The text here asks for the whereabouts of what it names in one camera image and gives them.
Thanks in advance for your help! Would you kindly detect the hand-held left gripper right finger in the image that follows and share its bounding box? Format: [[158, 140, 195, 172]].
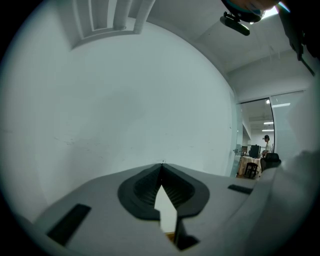
[[161, 163, 259, 256]]

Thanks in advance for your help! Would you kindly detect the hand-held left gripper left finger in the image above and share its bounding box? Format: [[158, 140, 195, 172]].
[[32, 163, 181, 256]]

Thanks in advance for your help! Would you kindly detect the dark wooden stool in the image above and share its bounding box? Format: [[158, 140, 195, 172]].
[[244, 162, 260, 180]]

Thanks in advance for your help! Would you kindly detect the table with beige cloth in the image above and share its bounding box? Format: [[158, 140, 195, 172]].
[[237, 155, 263, 179]]

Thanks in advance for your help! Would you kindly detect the black monitor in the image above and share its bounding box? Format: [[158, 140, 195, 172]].
[[249, 144, 261, 159]]

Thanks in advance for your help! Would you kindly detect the frosted glass door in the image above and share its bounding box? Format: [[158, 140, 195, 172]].
[[229, 102, 245, 177]]

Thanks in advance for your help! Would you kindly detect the black office chair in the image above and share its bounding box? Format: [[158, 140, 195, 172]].
[[260, 152, 282, 173]]

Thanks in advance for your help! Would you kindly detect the black head-worn camera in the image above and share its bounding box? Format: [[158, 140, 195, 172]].
[[219, 0, 263, 37]]

